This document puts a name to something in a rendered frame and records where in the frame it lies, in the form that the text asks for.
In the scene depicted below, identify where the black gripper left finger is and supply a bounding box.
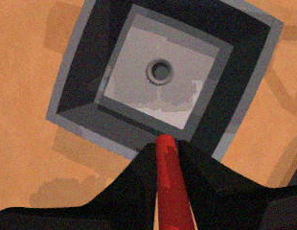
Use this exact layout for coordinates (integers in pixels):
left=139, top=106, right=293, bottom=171
left=0, top=143, right=157, bottom=230

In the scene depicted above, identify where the red peg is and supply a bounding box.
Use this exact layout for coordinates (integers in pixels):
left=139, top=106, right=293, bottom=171
left=155, top=134, right=195, bottom=230

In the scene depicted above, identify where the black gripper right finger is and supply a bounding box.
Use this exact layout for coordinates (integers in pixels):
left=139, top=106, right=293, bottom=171
left=178, top=141, right=297, bottom=230

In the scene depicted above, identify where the dark grey open box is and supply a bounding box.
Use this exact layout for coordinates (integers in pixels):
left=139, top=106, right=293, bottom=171
left=45, top=0, right=284, bottom=162

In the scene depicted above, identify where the grey plate with hole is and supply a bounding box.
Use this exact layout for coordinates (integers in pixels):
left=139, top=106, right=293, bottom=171
left=105, top=14, right=220, bottom=130

